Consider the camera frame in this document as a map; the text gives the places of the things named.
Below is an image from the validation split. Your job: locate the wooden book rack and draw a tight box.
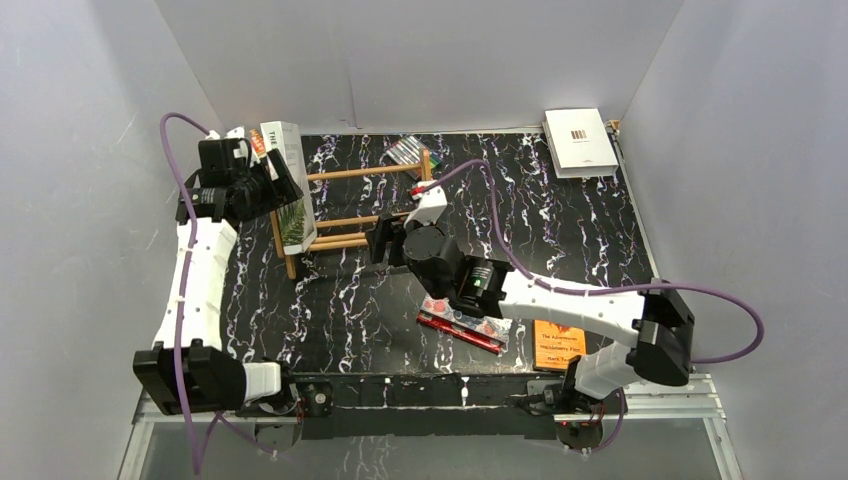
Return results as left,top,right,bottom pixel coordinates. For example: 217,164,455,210
271,147,433,281

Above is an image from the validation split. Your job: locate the white palm leaf book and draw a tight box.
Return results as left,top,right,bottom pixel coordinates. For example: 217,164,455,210
260,121,317,255

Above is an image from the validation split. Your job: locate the white book with brown bars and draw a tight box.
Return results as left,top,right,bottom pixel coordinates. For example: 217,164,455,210
542,108,619,179

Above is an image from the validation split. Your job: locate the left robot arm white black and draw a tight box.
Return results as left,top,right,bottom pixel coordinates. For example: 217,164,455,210
133,138,303,416

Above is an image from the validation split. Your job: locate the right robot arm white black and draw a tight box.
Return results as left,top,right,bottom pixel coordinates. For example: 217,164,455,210
365,214,694,414

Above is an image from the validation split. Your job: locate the small orange card box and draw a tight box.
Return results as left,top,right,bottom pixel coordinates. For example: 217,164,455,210
247,129,267,162

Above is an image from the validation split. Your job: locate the pack of coloured markers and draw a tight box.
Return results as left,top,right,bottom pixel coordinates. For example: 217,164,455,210
385,135,442,168

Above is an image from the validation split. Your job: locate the floral patterned book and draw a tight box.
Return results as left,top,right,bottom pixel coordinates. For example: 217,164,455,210
419,296,512,343

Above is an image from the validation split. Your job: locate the red book under floral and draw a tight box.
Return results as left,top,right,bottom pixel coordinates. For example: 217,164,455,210
416,313,502,354

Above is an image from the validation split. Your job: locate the orange Huckleberry Finn book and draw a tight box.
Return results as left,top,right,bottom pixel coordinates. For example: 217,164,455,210
532,319,587,372

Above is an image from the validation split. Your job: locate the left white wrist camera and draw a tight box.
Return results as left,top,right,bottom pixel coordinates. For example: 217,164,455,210
205,126,259,167

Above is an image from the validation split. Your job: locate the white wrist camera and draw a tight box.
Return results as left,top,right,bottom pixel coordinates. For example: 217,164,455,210
404,180,447,228
205,126,259,167

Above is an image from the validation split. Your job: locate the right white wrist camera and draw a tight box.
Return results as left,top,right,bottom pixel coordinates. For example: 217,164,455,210
404,180,447,228

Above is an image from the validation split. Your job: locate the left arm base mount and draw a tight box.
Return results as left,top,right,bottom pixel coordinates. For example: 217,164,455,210
235,380,334,453

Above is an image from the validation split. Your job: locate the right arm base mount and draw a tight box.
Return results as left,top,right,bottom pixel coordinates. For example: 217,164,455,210
510,376,627,456

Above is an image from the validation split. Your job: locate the aluminium frame rail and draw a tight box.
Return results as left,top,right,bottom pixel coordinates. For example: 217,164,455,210
119,374,743,480

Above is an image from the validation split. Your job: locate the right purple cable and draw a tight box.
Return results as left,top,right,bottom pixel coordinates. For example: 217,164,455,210
413,158,766,456

